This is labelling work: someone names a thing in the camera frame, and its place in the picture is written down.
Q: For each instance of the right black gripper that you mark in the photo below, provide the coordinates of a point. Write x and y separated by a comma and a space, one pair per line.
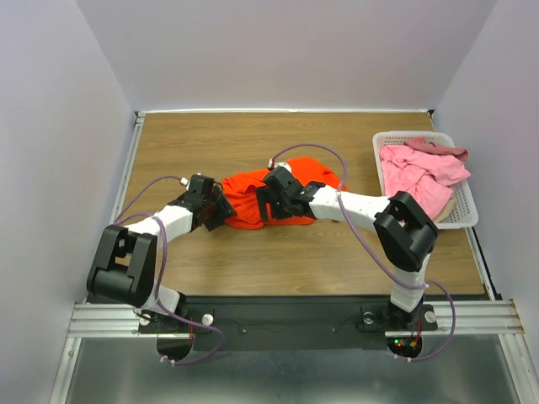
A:
264, 204

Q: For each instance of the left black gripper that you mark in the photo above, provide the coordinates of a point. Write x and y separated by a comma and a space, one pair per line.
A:
225, 210

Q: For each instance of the orange t shirt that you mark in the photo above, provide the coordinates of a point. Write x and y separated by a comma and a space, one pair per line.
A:
240, 192

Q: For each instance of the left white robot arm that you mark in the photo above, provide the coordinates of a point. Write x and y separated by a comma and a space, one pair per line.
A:
128, 266

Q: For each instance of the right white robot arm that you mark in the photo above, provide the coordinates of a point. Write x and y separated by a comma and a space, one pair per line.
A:
406, 233

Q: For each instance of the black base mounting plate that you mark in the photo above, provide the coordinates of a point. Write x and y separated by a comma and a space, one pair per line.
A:
286, 323

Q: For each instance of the light pink t shirt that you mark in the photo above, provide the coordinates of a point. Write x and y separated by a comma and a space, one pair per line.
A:
430, 179

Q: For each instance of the dusty rose t shirt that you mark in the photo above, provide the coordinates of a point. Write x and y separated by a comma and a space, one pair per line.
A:
433, 148

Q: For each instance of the beige garment in basket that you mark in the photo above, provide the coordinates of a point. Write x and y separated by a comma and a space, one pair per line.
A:
448, 208

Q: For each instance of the white plastic laundry basket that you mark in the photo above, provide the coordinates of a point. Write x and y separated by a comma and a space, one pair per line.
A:
464, 213

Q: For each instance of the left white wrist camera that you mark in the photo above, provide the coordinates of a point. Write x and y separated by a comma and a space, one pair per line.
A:
183, 181

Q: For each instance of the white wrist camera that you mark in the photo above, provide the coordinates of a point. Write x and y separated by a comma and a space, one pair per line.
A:
183, 181
273, 164

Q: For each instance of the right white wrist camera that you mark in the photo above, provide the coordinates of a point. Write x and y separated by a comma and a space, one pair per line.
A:
273, 164

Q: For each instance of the aluminium frame rail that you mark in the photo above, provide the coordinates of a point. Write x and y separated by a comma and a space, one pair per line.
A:
103, 320

